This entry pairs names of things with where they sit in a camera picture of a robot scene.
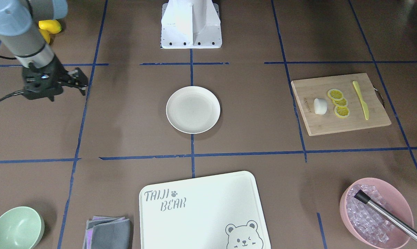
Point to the yellow plastic knife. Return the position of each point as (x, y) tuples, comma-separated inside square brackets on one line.
[(364, 105)]

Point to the yellow lemon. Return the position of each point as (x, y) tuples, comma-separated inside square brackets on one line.
[(45, 34), (52, 26)]

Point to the bamboo cutting board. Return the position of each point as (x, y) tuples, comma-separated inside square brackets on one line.
[(308, 89)]

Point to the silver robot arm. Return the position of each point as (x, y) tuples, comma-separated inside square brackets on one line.
[(20, 34)]

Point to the yellow lemon lower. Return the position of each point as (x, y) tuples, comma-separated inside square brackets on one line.
[(45, 34)]

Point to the yellow lemon upper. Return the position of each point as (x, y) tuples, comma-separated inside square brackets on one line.
[(52, 26)]

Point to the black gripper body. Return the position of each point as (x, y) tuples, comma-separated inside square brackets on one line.
[(57, 73)]

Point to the lemon slice middle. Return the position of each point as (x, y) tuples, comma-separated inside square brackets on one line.
[(342, 103)]

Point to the lemon slice top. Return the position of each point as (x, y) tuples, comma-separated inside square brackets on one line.
[(335, 94)]

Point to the white steamed bun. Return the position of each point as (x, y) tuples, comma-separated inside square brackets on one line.
[(320, 106)]

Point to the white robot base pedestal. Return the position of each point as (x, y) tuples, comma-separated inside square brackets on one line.
[(190, 24)]

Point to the cream round plate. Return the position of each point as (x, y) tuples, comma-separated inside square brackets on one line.
[(193, 110)]

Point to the pink bowl with ice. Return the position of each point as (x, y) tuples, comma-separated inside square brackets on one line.
[(369, 226)]

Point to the steel muddler black tip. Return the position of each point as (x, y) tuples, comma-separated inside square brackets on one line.
[(365, 199)]

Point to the white bear tray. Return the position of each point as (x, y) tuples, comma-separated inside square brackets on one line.
[(221, 211)]

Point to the mint green bowl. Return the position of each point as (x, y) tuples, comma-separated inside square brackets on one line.
[(21, 228)]

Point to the lemon slice bottom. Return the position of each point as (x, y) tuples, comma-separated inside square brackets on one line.
[(341, 112)]

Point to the lemon slice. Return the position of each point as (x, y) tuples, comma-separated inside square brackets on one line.
[(342, 103), (335, 94), (341, 112)]

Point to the grey folded cloth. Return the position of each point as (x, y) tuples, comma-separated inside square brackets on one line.
[(107, 232)]

